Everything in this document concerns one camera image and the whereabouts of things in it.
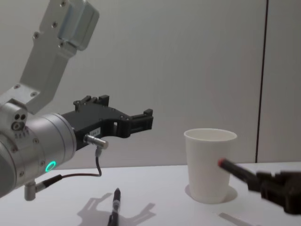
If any white paper cup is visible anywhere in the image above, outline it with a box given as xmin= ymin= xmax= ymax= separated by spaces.
xmin=183 ymin=128 xmax=238 ymax=204

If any black pen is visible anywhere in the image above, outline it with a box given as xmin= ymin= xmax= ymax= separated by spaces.
xmin=107 ymin=187 xmax=122 ymax=226

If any thin dark gripper cable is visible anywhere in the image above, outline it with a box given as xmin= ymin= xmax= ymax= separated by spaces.
xmin=24 ymin=134 xmax=110 ymax=201

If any white table cloth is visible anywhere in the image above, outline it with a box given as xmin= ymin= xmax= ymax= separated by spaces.
xmin=0 ymin=162 xmax=301 ymax=226

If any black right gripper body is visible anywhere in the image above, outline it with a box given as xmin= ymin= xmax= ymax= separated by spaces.
xmin=281 ymin=172 xmax=301 ymax=215

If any black marker with red end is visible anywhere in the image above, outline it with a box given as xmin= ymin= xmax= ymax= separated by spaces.
xmin=217 ymin=158 xmax=260 ymax=182

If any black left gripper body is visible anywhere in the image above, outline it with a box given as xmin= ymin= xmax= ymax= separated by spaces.
xmin=61 ymin=105 xmax=132 ymax=152

